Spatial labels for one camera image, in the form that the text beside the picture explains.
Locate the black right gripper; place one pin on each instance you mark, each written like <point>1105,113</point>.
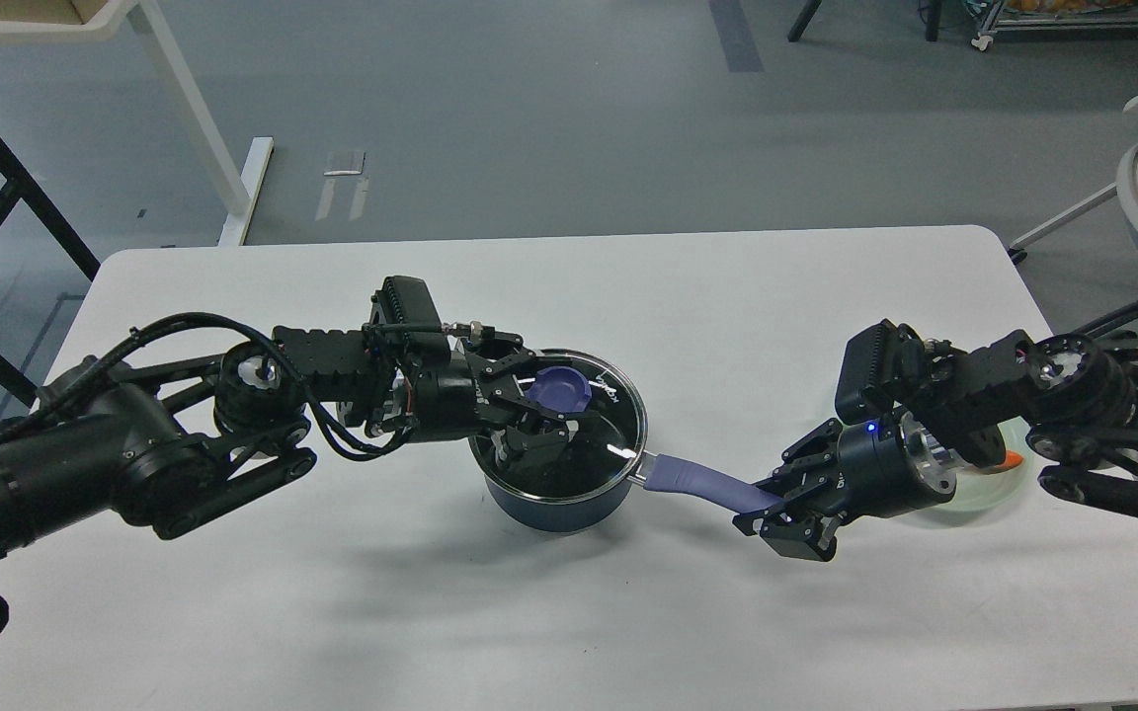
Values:
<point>887,466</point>

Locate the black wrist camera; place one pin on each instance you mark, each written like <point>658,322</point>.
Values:
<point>406,311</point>
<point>883,366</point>

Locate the glass lid purple knob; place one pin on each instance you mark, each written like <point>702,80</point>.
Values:
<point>578,380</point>

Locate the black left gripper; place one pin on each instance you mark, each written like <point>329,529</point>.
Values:
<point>529,444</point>

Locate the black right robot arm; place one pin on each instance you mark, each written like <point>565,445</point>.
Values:
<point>910,411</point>

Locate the orange toy carrot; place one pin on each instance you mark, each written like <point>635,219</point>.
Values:
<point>1011,460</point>

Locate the white table frame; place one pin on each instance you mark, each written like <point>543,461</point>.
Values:
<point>238,186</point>

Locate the translucent green plate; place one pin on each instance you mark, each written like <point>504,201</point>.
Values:
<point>978,490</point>

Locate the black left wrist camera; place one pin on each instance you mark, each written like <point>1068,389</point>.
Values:
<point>406,311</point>

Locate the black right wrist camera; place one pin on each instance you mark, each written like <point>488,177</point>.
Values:
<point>883,366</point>

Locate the wheeled metal cart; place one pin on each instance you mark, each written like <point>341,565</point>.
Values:
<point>994,20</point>

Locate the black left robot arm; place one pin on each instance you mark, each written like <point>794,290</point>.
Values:
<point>197,415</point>

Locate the dark blue saucepan purple handle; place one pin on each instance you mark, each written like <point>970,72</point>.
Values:
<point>654,472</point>

